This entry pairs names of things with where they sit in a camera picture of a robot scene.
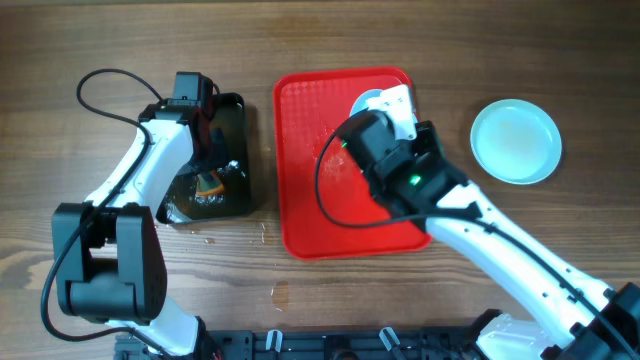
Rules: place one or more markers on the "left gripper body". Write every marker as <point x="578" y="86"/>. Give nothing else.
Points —
<point x="214" y="154"/>

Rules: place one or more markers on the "green and orange sponge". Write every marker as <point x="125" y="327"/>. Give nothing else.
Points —
<point x="209" y="184"/>

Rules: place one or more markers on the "white plate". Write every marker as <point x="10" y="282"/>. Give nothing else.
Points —
<point x="516" y="141"/>
<point x="364" y="102"/>

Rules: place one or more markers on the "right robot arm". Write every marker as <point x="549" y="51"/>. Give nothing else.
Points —
<point x="574" y="316"/>

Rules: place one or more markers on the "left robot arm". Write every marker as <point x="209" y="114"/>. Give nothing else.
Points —
<point x="109" y="274"/>

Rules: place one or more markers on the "black rectangular tray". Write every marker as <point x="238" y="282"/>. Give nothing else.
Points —
<point x="180" y="205"/>

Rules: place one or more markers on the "red plastic tray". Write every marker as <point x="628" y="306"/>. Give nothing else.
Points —
<point x="324" y="200"/>

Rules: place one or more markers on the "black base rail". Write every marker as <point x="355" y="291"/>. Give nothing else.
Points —
<point x="340" y="345"/>

